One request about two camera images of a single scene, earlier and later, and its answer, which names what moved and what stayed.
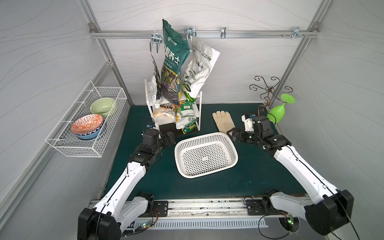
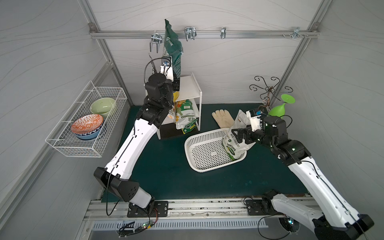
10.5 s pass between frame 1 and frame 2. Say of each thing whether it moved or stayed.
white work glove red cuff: stayed
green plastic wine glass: stayed
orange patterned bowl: stayed
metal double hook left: stayed
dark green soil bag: moved
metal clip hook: stayed
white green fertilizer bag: moved
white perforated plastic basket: moved
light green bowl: stayed
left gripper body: moved
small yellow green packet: stayed
